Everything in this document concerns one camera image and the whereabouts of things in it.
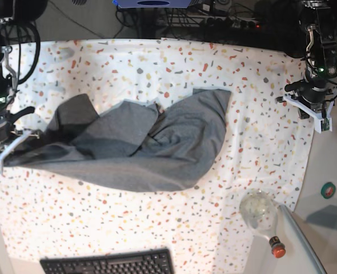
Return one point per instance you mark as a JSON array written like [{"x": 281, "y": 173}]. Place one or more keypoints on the black computer keyboard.
[{"x": 154, "y": 261}]

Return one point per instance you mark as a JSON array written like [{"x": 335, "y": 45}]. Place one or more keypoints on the clear bottle with orange cap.
[{"x": 260, "y": 214}]

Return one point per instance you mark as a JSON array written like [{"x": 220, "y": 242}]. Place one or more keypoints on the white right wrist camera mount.
[{"x": 9, "y": 148}]

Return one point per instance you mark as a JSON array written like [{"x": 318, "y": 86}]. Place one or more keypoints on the terrazzo patterned white tablecloth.
[{"x": 266, "y": 147}]

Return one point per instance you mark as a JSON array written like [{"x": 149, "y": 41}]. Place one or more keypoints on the green tape roll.
[{"x": 328, "y": 190}]

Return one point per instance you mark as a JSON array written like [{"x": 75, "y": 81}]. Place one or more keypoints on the grey metal rail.
[{"x": 300, "y": 254}]

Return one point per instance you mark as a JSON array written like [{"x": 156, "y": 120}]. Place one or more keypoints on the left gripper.
[{"x": 311, "y": 91}]

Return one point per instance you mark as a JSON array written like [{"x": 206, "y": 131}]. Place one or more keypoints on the black power strip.
[{"x": 231, "y": 22}]

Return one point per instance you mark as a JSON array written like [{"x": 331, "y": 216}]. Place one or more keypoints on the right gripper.
[{"x": 9, "y": 135}]

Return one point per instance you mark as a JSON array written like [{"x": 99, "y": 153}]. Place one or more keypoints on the blue box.
[{"x": 127, "y": 4}]

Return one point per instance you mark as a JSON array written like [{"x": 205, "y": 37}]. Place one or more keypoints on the grey t-shirt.
[{"x": 132, "y": 146}]

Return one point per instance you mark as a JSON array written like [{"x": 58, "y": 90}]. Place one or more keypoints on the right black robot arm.
[{"x": 18, "y": 16}]

